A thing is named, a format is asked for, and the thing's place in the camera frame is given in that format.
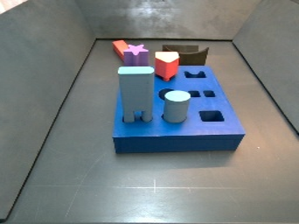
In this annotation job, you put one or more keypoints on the blue shape sorter board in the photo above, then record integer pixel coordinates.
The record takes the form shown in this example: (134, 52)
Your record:
(211, 128)

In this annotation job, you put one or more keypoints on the purple star block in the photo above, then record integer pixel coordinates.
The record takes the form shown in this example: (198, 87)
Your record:
(136, 56)

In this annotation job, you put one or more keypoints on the red rectangular block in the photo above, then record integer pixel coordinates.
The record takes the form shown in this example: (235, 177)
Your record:
(119, 47)

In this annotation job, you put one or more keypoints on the light blue cylinder block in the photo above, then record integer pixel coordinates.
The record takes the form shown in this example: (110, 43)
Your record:
(177, 103)

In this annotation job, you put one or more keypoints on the black curved fixture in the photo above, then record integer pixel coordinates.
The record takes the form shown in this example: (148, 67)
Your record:
(191, 55)

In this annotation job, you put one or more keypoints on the red pentagon block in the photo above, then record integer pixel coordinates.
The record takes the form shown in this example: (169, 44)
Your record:
(166, 64)

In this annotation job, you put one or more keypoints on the light blue arch block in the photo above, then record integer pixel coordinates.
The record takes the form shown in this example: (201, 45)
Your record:
(136, 83)

